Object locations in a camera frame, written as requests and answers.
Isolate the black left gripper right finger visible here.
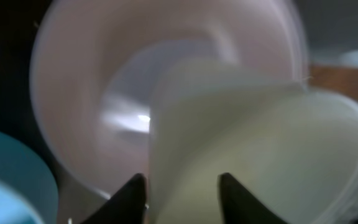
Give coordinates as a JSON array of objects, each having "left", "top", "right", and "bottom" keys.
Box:
[{"left": 218, "top": 173, "right": 287, "bottom": 224}]

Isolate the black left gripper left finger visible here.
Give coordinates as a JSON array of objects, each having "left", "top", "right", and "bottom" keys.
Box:
[{"left": 81, "top": 174, "right": 147, "bottom": 224}]

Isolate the small cream cup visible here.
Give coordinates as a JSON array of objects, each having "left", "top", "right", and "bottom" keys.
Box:
[{"left": 149, "top": 59, "right": 358, "bottom": 223}]

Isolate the light blue bowl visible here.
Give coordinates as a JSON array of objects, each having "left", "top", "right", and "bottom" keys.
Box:
[{"left": 0, "top": 132, "right": 58, "bottom": 223}]

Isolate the pink bowl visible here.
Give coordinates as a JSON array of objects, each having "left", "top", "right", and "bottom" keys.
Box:
[{"left": 30, "top": 0, "right": 307, "bottom": 197}]

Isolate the grey dishwasher rack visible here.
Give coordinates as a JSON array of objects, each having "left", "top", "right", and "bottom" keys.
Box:
[{"left": 295, "top": 0, "right": 358, "bottom": 68}]

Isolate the dark brown serving tray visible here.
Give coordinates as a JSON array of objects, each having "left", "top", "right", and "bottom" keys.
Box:
[{"left": 0, "top": 0, "right": 106, "bottom": 223}]

